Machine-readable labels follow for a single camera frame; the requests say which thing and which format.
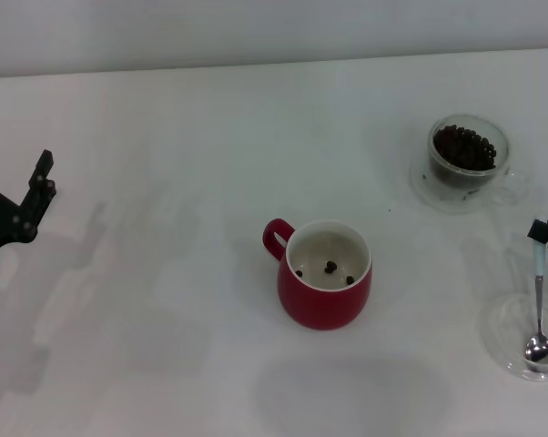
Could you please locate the clear glass saucer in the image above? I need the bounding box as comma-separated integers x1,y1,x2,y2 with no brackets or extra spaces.
409,152,515,216

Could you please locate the pile of coffee beans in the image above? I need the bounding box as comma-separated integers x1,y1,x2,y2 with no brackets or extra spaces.
432,125,497,170

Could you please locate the red ceramic mug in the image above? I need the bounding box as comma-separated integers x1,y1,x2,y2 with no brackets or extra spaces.
261,218,373,331

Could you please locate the spoon with light blue handle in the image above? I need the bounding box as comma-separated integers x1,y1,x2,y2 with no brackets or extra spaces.
523,240,548,365

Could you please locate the glass cup with handle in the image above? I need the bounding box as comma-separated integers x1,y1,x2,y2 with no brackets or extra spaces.
427,113,529,206

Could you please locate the small clear glass dish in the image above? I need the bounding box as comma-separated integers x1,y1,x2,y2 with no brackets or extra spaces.
481,293,548,382

